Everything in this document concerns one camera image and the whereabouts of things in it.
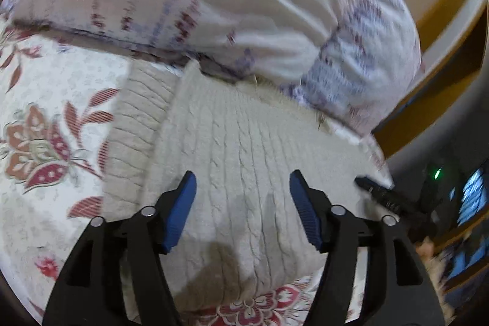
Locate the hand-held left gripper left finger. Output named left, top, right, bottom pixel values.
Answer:
left=42, top=170, right=198, bottom=326

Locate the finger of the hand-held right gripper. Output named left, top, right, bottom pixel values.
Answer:
left=355, top=176, right=421, bottom=222

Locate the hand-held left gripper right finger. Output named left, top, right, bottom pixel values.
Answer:
left=289, top=169, right=447, bottom=326

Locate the beige cable-knit sweater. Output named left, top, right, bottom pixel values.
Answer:
left=102, top=60, right=394, bottom=313

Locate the person's right hand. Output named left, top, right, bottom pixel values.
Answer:
left=414, top=236, right=444, bottom=284

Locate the lit screen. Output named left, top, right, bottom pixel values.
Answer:
left=456, top=169, right=489, bottom=228

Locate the red floral bed sheet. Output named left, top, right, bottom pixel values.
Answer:
left=0, top=18, right=383, bottom=326

